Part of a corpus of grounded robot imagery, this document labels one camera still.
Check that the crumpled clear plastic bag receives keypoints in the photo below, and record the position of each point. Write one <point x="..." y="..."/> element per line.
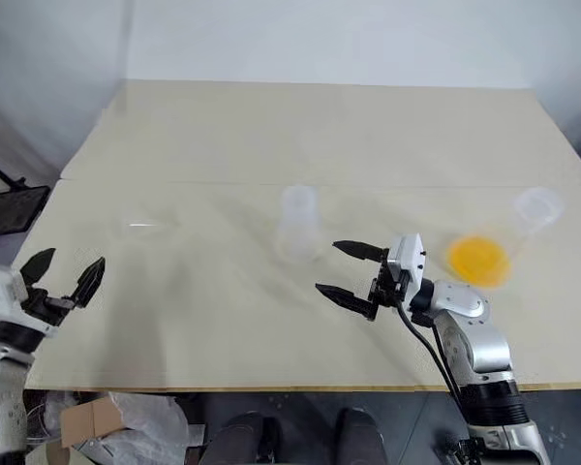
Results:
<point x="145" y="426"/>

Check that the black metal stand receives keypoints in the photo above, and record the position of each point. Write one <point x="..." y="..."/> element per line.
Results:
<point x="9" y="208"/>

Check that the brown cardboard box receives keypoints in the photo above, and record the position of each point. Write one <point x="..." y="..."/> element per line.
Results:
<point x="89" y="424"/>

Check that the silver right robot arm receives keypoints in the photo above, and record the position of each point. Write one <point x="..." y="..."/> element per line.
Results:
<point x="484" y="349"/>

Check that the clear cup with orange liquid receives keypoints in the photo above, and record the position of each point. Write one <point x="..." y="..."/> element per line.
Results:
<point x="479" y="261"/>

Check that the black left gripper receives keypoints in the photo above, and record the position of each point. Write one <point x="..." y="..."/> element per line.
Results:
<point x="41" y="307"/>

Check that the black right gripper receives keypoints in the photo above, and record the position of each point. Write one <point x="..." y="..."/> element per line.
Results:
<point x="385" y="288"/>

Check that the dark rounded shape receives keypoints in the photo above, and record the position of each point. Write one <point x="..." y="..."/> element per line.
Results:
<point x="360" y="436"/>
<point x="247" y="438"/>

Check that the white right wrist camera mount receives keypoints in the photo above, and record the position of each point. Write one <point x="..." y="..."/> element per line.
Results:
<point x="409" y="259"/>

